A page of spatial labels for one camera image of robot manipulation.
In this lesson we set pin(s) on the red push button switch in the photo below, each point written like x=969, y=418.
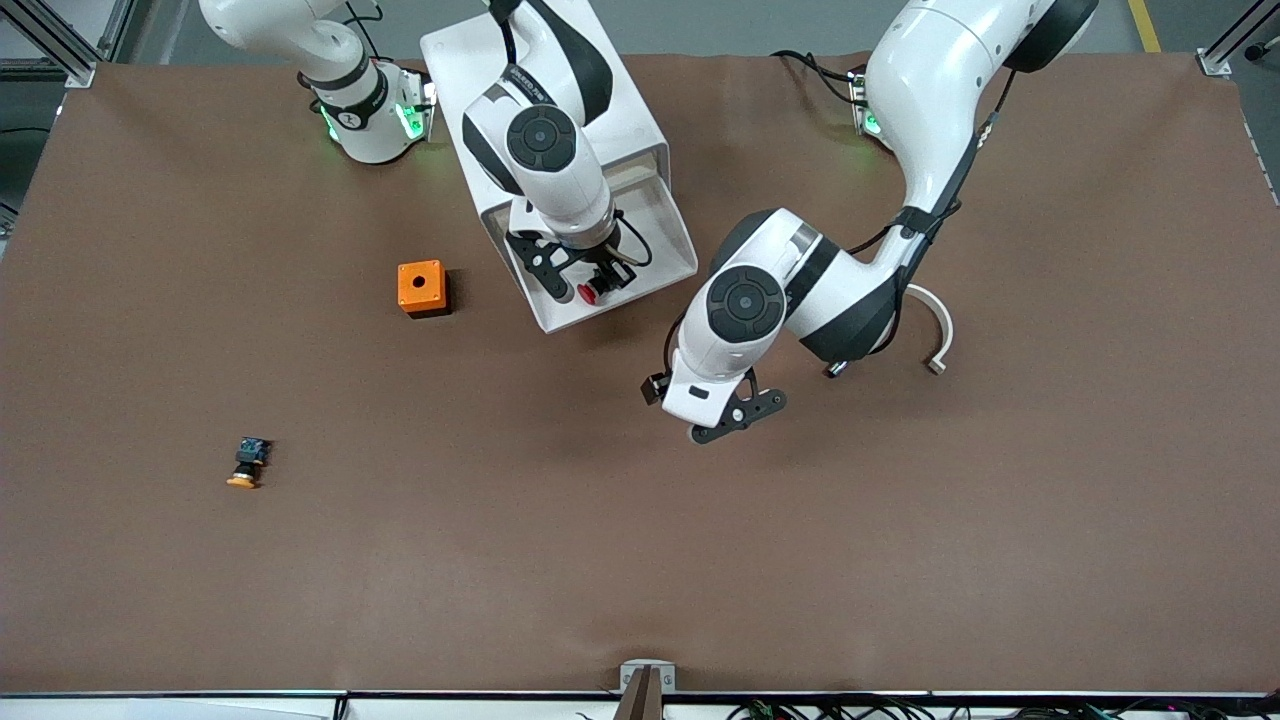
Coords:
x=588, y=294

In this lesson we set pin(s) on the white plastic drawer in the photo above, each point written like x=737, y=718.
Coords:
x=655, y=235

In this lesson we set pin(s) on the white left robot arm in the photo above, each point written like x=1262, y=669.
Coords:
x=930, y=100

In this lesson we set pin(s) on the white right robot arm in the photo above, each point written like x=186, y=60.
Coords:
x=540, y=140

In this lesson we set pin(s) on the white drawer cabinet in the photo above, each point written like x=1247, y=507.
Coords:
x=640, y=110

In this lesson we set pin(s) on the metal tee fitting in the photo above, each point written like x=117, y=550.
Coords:
x=833, y=369

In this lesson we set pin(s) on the orange box with hole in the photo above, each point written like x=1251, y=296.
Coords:
x=420, y=285

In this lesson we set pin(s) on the brown table mat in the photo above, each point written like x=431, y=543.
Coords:
x=600, y=520

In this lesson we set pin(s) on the white curved bracket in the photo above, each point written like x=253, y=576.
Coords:
x=942, y=330

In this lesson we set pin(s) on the grey metal mount bracket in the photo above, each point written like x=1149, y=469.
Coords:
x=628, y=672

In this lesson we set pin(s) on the yellow push button switch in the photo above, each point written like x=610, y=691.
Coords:
x=248, y=462

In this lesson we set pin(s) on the aluminium frame profile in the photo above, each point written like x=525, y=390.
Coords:
x=60, y=50
x=1215, y=62

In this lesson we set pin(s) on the white table edge rail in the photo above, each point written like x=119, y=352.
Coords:
x=200, y=708

